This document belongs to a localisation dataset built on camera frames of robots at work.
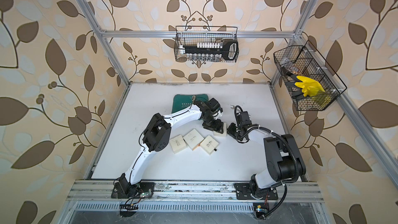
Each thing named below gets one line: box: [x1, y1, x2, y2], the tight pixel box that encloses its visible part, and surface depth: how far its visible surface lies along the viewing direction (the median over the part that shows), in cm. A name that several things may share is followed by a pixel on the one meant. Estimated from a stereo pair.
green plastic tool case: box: [171, 93, 209, 114], surface depth 106 cm
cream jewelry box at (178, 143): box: [169, 134, 188, 154], surface depth 88 cm
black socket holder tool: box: [179, 39, 239, 61], surface depth 86 cm
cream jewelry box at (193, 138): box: [182, 128, 205, 151], surface depth 91 cm
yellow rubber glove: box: [294, 75, 326, 97], surface depth 68 cm
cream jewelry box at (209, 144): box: [199, 134, 219, 156], surface depth 88 cm
